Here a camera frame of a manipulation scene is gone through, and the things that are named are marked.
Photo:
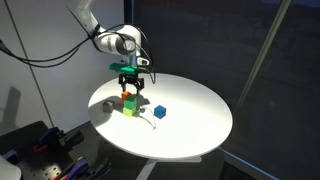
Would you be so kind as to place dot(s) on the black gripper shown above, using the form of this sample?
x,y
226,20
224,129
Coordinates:
x,y
131,79

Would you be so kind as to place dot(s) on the green block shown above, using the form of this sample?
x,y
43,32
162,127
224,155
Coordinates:
x,y
130,102

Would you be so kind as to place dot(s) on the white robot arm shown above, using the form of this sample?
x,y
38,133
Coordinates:
x,y
125,42

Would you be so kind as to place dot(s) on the orange block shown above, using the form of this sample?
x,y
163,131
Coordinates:
x,y
125,94

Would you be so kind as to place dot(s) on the yellow-green block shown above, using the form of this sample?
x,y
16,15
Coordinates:
x,y
129,112

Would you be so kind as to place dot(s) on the grey block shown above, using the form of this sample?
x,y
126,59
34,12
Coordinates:
x,y
108,106

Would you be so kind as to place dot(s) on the blue block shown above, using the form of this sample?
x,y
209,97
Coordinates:
x,y
159,111

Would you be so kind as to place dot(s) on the white round table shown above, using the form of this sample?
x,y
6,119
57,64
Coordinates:
x,y
197,121

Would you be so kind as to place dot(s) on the black clamp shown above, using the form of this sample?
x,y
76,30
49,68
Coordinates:
x,y
75,139

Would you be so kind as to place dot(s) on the purple clamp lower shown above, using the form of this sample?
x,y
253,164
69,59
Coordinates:
x,y
80,170

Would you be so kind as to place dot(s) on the purple orange clamp upper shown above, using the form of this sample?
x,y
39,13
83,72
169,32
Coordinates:
x,y
50,139

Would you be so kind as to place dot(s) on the perforated metal plate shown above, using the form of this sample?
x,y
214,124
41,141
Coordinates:
x,y
39,170

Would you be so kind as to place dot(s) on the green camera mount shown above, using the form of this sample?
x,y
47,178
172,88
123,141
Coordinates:
x,y
123,68

